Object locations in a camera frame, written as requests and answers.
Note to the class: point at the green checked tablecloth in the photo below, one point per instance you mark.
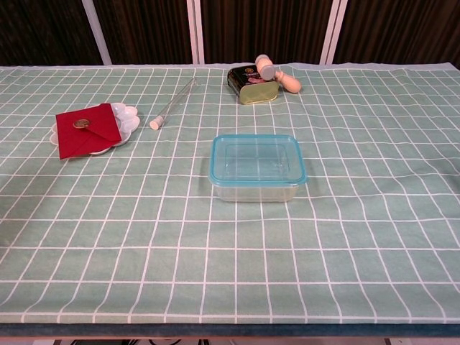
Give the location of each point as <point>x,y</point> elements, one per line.
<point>143,233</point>

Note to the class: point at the glass test tube white stopper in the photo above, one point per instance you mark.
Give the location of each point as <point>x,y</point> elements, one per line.
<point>169,108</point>

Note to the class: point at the black and gold tin can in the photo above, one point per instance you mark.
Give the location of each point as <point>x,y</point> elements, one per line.
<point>251,91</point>

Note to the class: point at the clear plastic food container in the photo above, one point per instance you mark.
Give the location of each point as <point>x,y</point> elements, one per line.
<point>251,194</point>

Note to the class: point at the translucent blue plastic lid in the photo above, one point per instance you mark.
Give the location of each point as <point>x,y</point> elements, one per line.
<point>258,158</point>

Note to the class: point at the red envelope with wax seal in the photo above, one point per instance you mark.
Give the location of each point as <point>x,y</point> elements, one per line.
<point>90,136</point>

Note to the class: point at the white flower-shaped palette dish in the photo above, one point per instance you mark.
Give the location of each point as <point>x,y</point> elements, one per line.
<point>128,116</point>

